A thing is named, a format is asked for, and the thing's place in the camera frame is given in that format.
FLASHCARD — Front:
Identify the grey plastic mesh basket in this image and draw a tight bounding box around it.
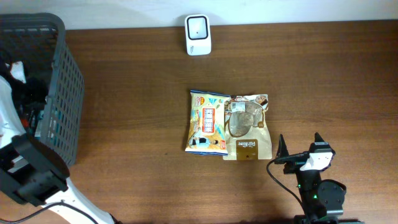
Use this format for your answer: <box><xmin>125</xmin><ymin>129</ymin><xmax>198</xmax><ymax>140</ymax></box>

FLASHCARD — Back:
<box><xmin>1</xmin><ymin>13</ymin><xmax>85</xmax><ymax>166</ymax></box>

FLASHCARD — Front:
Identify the white barcode scanner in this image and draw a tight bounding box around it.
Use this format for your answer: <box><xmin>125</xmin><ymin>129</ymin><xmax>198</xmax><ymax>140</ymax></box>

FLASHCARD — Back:
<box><xmin>185</xmin><ymin>14</ymin><xmax>212</xmax><ymax>56</ymax></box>

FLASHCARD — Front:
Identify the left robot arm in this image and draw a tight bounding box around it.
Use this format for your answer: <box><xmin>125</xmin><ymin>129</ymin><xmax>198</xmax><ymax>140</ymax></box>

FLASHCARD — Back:
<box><xmin>1</xmin><ymin>62</ymin><xmax>118</xmax><ymax>223</ymax></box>

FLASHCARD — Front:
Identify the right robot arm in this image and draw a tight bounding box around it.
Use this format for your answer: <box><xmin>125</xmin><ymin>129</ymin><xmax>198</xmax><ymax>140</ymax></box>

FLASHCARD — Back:
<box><xmin>270</xmin><ymin>133</ymin><xmax>361</xmax><ymax>224</ymax></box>

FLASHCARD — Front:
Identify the beige cookie pouch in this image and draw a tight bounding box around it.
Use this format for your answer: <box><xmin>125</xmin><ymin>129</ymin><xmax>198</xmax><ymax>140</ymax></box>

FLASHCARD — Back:
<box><xmin>223</xmin><ymin>94</ymin><xmax>272</xmax><ymax>161</ymax></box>

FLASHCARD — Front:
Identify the yellow snack bag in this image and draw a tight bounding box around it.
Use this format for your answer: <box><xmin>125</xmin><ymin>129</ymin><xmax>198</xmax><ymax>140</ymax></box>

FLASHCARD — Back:
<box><xmin>185</xmin><ymin>90</ymin><xmax>230</xmax><ymax>156</ymax></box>

